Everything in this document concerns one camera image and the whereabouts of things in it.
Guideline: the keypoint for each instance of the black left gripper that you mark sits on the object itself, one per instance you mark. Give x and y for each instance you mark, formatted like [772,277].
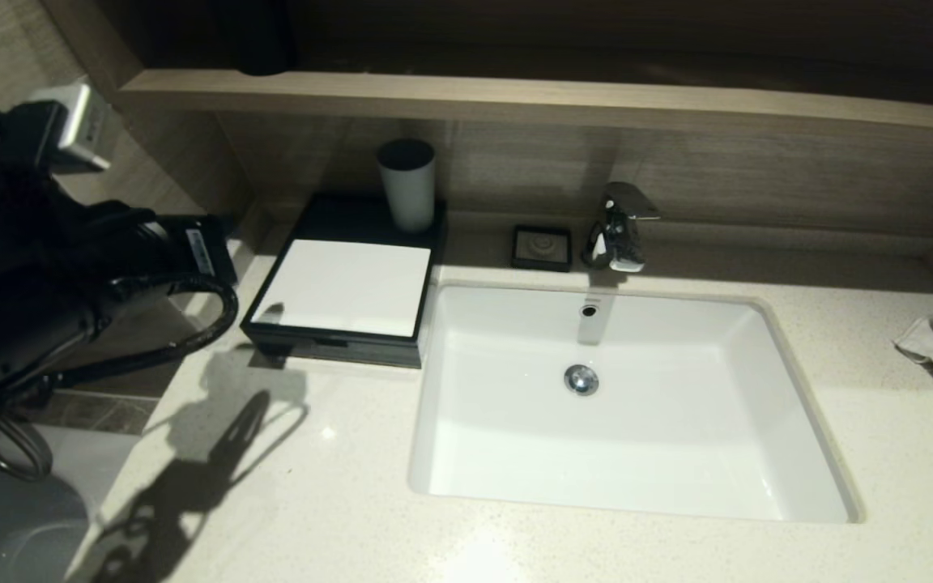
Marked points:
[183,251]

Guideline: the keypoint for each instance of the black sliding drawer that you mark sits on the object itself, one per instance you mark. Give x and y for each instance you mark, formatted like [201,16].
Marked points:
[369,352]

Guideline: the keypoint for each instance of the black amenity box with drawer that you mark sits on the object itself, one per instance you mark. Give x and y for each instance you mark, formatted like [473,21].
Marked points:
[345,214]

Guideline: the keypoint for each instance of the white rectangular pad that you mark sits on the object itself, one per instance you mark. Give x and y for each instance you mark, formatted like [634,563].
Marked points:
[345,283]

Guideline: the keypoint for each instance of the black bottle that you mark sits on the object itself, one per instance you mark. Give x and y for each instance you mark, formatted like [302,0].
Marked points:
[256,36]

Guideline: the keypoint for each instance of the grey cup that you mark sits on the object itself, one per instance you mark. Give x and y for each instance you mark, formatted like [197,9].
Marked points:
[406,190]

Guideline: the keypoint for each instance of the black square soap dish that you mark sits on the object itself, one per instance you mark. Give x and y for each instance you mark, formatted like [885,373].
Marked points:
[543,248]

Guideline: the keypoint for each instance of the chrome sink drain stopper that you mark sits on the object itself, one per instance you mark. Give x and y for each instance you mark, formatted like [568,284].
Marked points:
[581,380]

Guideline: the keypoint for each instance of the chrome faucet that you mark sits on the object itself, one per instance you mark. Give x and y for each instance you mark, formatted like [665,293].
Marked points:
[616,231]

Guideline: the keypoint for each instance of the white rectangular sink basin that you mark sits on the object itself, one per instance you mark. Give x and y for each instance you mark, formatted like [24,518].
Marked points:
[636,453]

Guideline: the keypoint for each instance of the light wooden wall shelf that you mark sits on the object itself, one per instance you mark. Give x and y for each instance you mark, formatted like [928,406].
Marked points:
[515,101]

